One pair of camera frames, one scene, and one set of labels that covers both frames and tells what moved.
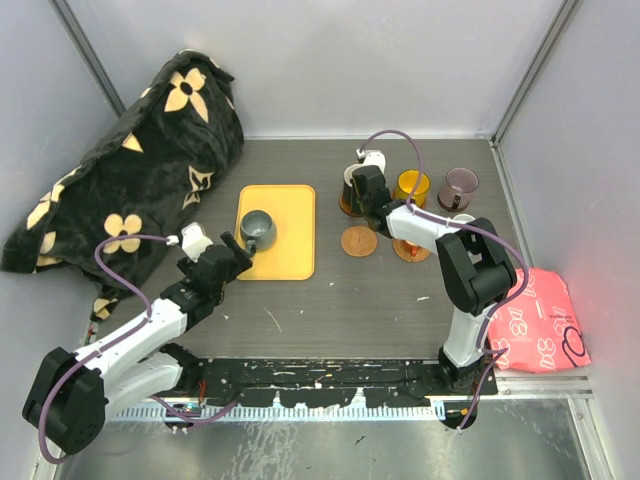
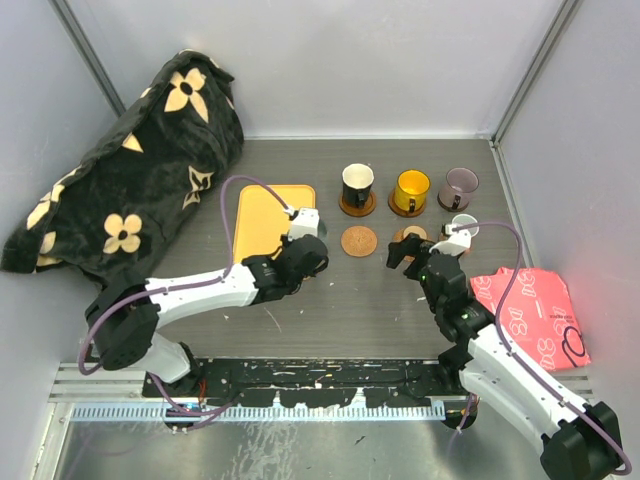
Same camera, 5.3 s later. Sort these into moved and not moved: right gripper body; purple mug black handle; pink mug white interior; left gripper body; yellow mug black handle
Moved: left gripper body; right gripper body
Not moved: purple mug black handle; pink mug white interior; yellow mug black handle
